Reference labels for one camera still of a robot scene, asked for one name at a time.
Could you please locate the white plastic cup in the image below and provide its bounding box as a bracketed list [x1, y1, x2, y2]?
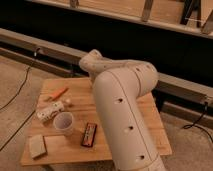
[53, 112, 74, 136]

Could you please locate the orange handled tool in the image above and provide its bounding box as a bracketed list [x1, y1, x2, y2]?
[44, 87, 69, 101]

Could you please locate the black red rectangular box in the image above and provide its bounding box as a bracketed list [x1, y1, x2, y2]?
[81, 123, 97, 147]

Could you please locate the black floor cable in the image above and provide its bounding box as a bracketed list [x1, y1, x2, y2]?
[0, 47, 42, 152]

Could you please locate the black cable at right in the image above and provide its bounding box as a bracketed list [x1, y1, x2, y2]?
[182, 101, 213, 143]

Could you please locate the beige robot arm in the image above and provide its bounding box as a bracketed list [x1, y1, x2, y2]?
[79, 50, 166, 171]

